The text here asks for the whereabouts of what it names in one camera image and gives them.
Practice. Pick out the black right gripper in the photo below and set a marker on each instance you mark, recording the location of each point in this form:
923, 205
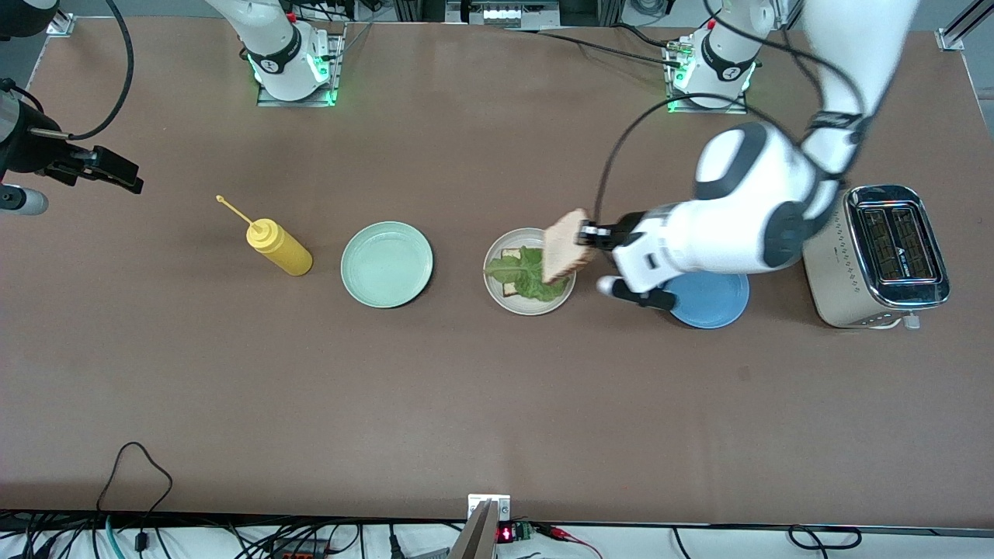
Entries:
40, 150

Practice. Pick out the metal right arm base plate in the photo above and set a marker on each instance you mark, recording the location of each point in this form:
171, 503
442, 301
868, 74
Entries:
272, 102

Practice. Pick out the beige plate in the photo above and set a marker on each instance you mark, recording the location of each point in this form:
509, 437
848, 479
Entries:
530, 309

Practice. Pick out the yellow mustard squeeze bottle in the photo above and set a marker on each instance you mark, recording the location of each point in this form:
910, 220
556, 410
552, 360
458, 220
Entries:
286, 252

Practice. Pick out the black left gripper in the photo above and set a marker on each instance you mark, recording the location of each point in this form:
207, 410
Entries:
619, 234

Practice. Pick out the green lettuce leaf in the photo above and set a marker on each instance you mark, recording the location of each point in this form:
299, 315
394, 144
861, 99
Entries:
524, 276

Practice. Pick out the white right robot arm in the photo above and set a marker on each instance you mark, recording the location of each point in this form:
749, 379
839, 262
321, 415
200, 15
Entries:
264, 23

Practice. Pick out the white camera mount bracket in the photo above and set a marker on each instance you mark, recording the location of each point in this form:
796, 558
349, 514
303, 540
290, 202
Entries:
501, 505

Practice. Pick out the grey aluminium camera bar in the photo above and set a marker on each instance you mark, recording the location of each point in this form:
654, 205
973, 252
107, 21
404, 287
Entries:
477, 539

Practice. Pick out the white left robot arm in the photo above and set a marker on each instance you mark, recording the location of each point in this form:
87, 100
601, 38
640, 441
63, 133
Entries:
745, 202

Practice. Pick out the red display circuit board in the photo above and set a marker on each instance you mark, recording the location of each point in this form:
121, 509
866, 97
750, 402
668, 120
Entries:
506, 534

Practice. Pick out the pale green plate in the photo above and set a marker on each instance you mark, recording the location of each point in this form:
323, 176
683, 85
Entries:
386, 265

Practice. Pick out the cream and chrome toaster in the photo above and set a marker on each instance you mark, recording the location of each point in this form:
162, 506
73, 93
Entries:
854, 287

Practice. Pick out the lit control box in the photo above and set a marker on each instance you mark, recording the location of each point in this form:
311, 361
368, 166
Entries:
501, 14

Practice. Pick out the brown bread slice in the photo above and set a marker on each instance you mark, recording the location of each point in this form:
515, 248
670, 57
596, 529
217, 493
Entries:
563, 248
509, 290

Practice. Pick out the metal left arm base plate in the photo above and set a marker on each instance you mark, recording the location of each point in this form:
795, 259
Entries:
699, 110

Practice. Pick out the blue plate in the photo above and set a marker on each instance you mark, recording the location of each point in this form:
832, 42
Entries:
718, 303

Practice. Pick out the aluminium frame corner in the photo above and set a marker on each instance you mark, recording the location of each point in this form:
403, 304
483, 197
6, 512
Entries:
951, 39
64, 26

